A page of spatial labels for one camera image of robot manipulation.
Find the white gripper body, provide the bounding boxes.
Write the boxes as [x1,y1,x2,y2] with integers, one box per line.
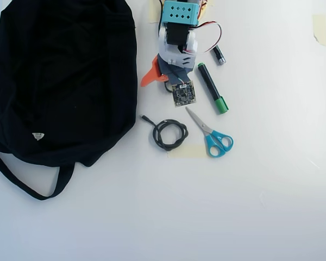
[156,51,197,71]

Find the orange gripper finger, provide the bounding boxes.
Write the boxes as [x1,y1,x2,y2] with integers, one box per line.
[140,55,171,88]

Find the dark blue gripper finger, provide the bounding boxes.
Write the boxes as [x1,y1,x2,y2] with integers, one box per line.
[162,69,194,85]

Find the black fabric bag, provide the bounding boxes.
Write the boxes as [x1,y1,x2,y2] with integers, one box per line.
[0,0,138,201]

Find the black marker with green cap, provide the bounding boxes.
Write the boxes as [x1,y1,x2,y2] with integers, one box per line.
[197,62,229,115]

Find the beige masking tape piece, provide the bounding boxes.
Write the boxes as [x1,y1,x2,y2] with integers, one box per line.
[148,0,162,24]
[311,14,326,47]

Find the wide beige masking tape strip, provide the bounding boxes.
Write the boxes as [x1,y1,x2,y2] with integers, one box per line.
[167,144,208,160]

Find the camera circuit board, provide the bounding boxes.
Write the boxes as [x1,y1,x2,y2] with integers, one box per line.
[171,80,198,108]

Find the white servo wire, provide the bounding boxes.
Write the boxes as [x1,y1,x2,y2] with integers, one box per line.
[193,21,223,54]

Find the coiled black usb cable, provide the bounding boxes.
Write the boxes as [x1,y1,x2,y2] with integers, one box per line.
[140,114,190,152]

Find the blue-handled scissors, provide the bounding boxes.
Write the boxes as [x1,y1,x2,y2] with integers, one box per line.
[185,106,234,158]

